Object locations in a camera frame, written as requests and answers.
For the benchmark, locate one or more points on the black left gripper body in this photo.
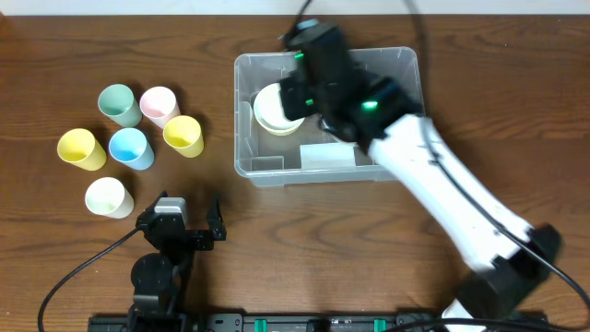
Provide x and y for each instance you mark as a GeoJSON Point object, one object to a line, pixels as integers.
{"type": "Point", "coordinates": [178, 254]}

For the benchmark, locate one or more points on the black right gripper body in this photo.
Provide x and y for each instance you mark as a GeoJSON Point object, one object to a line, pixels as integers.
{"type": "Point", "coordinates": [304, 100]}

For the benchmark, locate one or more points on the yellow bowl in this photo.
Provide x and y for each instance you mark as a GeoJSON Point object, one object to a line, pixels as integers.
{"type": "Point", "coordinates": [280, 131]}

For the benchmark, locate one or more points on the clear plastic storage container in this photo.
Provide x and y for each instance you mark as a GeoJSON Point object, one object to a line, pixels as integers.
{"type": "Point", "coordinates": [308, 155]}

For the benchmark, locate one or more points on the white bowl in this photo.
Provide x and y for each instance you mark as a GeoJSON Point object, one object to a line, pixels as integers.
{"type": "Point", "coordinates": [268, 109]}

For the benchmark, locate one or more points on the beige bowl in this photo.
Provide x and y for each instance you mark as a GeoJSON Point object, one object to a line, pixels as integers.
{"type": "Point", "coordinates": [336, 134]}

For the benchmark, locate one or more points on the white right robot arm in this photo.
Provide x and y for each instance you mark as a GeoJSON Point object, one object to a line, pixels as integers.
{"type": "Point", "coordinates": [508, 257]}

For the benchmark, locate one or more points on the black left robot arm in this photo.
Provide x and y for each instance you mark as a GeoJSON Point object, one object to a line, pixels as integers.
{"type": "Point", "coordinates": [161, 279]}

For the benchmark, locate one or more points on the cream white cup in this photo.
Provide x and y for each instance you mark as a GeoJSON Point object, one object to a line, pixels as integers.
{"type": "Point", "coordinates": [108, 197]}

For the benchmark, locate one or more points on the yellow cup right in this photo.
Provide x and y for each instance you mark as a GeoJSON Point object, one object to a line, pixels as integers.
{"type": "Point", "coordinates": [184, 134]}

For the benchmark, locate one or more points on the yellow cup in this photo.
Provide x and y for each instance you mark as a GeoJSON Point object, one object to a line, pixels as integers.
{"type": "Point", "coordinates": [184, 134]}
{"type": "Point", "coordinates": [80, 148]}

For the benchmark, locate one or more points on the light blue cup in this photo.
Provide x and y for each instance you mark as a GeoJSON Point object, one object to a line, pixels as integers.
{"type": "Point", "coordinates": [130, 147]}

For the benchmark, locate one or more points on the yellow cup left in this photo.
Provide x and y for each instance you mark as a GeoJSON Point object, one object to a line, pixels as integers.
{"type": "Point", "coordinates": [80, 148]}

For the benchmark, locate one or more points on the pink cup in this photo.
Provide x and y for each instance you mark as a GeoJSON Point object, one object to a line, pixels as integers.
{"type": "Point", "coordinates": [159, 105]}

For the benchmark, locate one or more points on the green cup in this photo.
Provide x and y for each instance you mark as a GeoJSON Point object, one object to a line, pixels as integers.
{"type": "Point", "coordinates": [118, 103]}

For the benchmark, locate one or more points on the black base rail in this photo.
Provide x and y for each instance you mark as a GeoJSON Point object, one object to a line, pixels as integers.
{"type": "Point", "coordinates": [255, 323]}

